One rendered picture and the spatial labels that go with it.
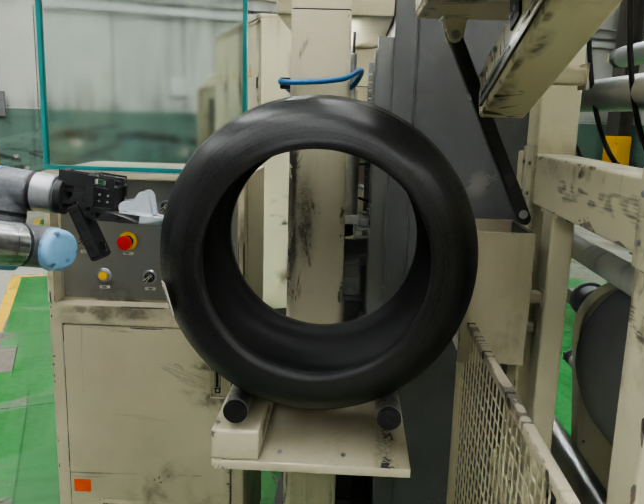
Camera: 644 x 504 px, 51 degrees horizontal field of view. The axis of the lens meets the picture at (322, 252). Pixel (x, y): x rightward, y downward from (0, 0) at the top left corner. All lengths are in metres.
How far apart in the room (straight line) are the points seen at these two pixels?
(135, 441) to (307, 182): 0.97
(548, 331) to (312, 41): 0.82
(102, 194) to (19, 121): 8.83
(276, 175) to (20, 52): 6.12
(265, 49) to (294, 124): 3.44
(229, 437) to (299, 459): 0.14
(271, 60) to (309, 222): 3.11
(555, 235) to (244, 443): 0.78
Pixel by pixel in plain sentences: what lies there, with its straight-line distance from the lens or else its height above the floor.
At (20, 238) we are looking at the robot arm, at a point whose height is 1.22.
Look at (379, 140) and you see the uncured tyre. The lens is 1.13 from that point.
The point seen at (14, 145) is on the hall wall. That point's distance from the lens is 10.15.
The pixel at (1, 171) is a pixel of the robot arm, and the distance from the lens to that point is 1.39.
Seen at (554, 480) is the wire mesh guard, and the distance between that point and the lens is 0.93.
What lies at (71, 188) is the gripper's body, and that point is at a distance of 1.34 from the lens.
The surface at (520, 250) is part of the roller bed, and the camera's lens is 1.50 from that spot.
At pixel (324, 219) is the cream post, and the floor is 1.20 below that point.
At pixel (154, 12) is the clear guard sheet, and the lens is 1.88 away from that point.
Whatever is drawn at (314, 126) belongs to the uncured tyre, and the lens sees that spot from 1.13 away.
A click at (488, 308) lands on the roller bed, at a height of 1.03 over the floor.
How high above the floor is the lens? 1.44
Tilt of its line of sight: 12 degrees down
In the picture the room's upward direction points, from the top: 2 degrees clockwise
